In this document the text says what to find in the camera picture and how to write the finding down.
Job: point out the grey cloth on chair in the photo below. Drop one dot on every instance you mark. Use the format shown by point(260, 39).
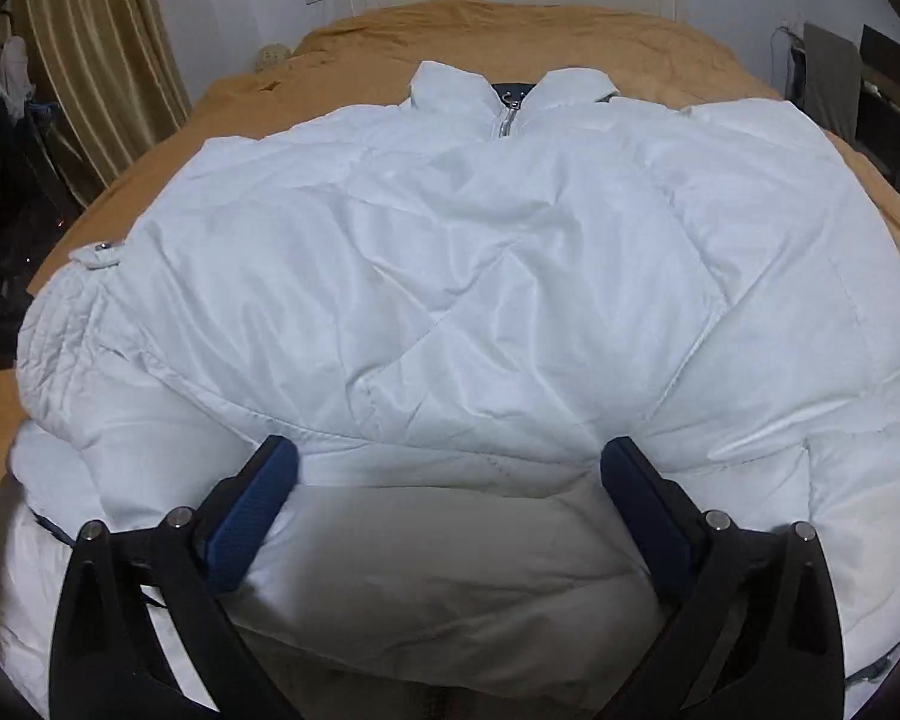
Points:
point(829, 82)

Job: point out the white down jacket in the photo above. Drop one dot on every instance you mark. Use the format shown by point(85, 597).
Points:
point(457, 277)

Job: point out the round plush toy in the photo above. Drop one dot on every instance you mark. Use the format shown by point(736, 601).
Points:
point(275, 58)

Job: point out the beige striped curtain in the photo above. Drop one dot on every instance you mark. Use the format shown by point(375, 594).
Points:
point(97, 52)

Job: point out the orange bed cover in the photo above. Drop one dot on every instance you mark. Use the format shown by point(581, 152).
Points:
point(390, 37)

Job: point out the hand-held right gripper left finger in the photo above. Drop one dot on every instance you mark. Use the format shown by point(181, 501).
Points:
point(251, 510)

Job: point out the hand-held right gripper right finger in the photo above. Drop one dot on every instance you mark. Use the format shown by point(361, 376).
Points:
point(641, 510)

